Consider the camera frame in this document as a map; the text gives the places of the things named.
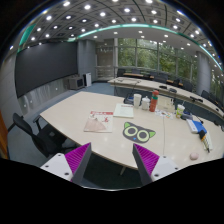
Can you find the red water bottle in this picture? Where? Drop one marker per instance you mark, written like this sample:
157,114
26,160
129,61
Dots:
153,101

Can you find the black cat face mouse pad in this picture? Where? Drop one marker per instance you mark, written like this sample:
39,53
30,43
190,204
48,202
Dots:
136,133

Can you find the green and white cup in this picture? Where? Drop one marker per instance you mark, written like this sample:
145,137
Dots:
180,110

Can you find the red and white magazine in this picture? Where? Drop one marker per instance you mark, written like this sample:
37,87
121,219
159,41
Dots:
99,122

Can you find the black office chair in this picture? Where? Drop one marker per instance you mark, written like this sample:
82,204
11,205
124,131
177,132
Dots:
48,140

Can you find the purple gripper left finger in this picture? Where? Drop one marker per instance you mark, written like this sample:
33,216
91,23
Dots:
70,166

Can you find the long rear conference desk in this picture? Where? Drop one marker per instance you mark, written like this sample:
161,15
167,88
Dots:
210,110

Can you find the black desk microphone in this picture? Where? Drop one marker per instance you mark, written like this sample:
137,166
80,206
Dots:
129,99

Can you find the white air purifier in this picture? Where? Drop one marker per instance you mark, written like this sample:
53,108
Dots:
87,79

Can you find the pink computer mouse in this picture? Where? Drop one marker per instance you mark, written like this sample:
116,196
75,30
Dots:
194,156

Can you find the white booklet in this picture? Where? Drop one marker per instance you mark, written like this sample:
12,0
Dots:
124,110

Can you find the large dark wall screen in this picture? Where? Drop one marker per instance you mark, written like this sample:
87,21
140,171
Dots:
44,63

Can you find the grey equipment cabinet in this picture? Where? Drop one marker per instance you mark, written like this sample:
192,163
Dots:
76,83

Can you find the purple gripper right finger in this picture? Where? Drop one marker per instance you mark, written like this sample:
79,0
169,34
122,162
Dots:
151,166

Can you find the white box with pens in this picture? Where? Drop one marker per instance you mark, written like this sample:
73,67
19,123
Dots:
204,137

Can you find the white lidded jar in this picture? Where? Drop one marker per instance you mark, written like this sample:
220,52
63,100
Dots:
145,103

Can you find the white paper cup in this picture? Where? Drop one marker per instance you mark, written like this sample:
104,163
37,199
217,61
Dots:
137,100

